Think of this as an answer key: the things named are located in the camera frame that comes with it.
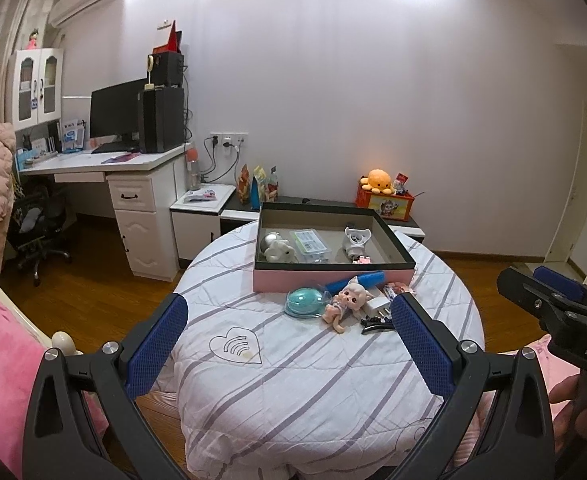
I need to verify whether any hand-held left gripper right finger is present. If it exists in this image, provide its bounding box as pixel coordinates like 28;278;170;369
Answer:
391;290;557;480

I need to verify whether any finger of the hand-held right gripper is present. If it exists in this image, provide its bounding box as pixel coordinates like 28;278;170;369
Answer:
497;266;574;333
532;265;587;318

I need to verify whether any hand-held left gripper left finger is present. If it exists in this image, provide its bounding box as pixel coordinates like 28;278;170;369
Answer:
22;291;190;480

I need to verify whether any black hair clip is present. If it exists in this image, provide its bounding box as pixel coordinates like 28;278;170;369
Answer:
361;316;399;335

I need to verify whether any white charger plug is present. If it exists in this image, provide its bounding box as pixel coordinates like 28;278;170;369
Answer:
366;297;391;321

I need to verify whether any blue tube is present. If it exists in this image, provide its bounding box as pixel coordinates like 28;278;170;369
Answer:
326;271;385;293

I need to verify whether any small doll figure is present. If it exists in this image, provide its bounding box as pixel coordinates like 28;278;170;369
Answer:
322;276;374;333

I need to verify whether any white cat-shaped device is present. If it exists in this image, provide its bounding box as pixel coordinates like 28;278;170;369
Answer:
343;226;371;258

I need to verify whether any teal dome case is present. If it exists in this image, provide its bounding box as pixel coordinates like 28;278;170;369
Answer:
284;286;327;319

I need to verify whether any pink box with black rim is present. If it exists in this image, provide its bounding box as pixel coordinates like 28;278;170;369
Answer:
253;202;417;292

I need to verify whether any white plush toy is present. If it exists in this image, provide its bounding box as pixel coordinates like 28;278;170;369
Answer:
264;240;297;262

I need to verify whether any clear plastic packet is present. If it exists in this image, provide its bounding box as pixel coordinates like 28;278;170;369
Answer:
290;230;331;257

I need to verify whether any person's right hand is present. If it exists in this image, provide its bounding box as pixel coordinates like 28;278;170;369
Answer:
548;374;583;462

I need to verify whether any white door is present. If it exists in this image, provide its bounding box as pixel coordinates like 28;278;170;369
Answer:
543;45;587;281

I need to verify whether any white desk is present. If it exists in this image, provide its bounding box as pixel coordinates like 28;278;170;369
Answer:
16;147;194;283

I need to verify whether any low white cabinet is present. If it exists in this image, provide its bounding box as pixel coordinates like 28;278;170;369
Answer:
170;183;427;266

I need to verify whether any round table, striped cloth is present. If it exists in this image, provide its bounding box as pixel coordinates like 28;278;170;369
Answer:
166;217;485;476

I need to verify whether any orange printed box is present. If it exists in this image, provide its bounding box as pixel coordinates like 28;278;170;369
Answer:
356;182;419;223

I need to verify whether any pink bed blanket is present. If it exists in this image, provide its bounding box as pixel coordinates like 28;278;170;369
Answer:
0;277;109;480

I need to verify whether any black office chair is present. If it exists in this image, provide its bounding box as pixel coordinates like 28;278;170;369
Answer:
6;185;74;287

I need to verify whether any orange octopus plush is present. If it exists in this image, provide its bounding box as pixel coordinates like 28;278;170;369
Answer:
359;169;397;196

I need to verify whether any bottle with orange cap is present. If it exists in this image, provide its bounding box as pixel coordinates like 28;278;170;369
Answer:
187;147;201;191

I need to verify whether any orange snack bag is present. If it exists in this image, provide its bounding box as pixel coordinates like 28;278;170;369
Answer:
236;164;251;205

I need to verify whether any yellow and blue snack bag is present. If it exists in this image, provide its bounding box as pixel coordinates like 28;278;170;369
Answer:
252;165;269;211

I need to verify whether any black computer tower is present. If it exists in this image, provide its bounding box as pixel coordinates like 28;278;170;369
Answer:
138;86;185;154

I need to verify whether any blue and white box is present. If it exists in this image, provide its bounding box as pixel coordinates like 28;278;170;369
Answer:
59;119;86;153

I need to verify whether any black monitor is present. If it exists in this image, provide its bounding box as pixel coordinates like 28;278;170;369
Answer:
89;78;146;147

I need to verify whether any black speaker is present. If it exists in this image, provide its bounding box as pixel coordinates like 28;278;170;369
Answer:
152;53;185;87

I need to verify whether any white hutch cabinet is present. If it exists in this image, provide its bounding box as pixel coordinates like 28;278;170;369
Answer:
6;47;65;128

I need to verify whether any red box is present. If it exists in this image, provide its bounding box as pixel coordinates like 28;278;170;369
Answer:
152;20;183;56

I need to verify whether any white bed frame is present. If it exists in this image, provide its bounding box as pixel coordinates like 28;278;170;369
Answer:
0;252;81;361

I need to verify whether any black cable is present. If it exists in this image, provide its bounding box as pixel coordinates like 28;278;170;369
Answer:
202;136;221;183

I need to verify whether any white wall outlet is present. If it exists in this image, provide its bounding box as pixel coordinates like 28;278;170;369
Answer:
210;132;249;147

